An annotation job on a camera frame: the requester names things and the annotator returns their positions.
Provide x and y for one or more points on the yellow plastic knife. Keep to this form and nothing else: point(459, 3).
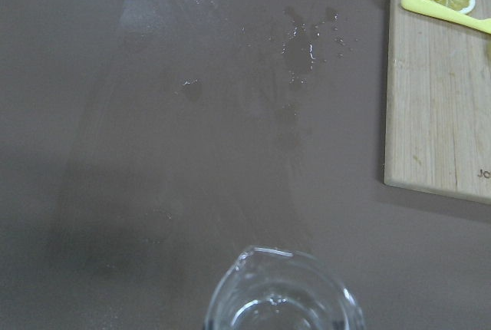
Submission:
point(435, 10)

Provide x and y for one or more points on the clear glass measuring cup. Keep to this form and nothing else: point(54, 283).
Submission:
point(268, 288)

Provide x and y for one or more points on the top lemon slice on knife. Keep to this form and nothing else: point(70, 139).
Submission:
point(488, 50)

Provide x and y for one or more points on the wooden cutting board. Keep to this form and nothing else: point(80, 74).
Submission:
point(438, 107)

